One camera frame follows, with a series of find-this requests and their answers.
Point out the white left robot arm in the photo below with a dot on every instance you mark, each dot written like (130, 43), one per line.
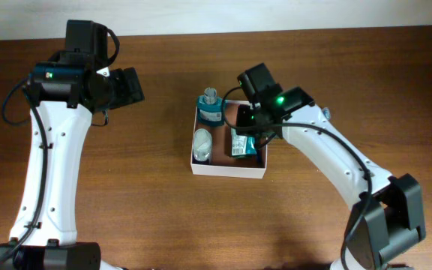
(44, 234)

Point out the blue toothbrush with clear cap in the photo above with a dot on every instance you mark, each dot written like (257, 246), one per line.
(326, 113)

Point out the pink open cardboard box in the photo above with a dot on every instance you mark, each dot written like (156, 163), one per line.
(221, 163)

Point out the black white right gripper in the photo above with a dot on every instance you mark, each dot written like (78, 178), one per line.
(242, 115)

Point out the white green toothpaste tube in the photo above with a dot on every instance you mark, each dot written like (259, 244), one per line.
(251, 148)

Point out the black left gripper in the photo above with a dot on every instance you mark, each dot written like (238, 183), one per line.
(126, 94)

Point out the teal mouthwash bottle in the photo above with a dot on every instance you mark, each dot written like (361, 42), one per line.
(208, 108)

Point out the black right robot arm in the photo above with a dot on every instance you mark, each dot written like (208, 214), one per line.
(387, 216)

